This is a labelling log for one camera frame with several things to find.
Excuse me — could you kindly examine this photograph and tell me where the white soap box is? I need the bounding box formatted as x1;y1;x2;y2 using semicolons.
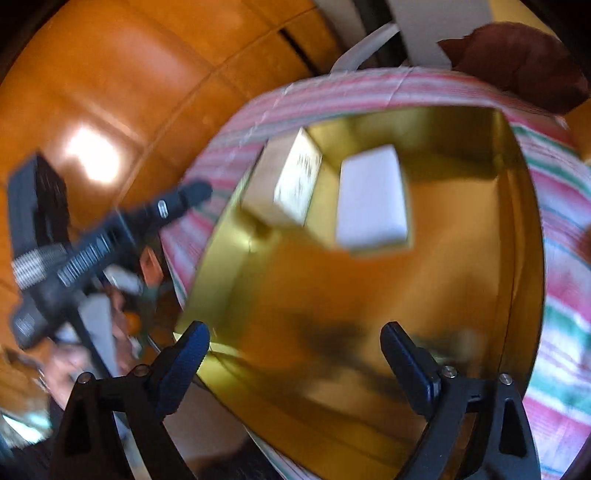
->
335;145;409;250

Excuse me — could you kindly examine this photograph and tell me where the tall cream medicine box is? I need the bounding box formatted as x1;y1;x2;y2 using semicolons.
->
242;128;322;227

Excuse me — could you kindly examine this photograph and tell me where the person left hand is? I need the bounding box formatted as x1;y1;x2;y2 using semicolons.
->
42;344;90;410

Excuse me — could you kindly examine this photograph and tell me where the gold metal tray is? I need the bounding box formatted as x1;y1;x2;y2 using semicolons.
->
177;106;544;479

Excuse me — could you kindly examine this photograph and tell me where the wooden wardrobe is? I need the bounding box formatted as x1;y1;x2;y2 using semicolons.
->
0;0;343;351

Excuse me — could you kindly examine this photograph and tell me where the maroon jacket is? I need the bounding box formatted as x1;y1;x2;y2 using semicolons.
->
438;22;590;114

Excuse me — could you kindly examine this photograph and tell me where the grey yellow blue chair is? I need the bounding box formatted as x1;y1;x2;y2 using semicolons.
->
332;0;553;73

